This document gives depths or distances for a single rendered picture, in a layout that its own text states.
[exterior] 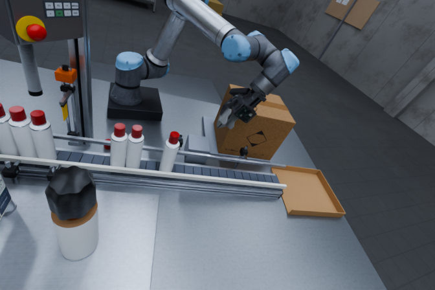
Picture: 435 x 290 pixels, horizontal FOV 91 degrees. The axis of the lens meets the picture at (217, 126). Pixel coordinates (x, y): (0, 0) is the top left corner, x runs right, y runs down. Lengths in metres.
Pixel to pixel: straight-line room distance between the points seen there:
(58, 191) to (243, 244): 0.64
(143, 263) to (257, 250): 0.41
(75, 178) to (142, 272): 0.35
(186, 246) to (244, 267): 0.21
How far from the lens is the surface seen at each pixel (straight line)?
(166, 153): 0.80
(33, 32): 0.67
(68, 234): 0.62
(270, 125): 1.03
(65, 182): 0.51
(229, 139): 1.03
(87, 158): 0.94
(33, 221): 0.83
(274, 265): 0.94
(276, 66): 0.74
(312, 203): 1.21
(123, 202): 0.82
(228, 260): 0.86
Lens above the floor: 1.59
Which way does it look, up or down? 36 degrees down
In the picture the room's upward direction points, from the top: 23 degrees clockwise
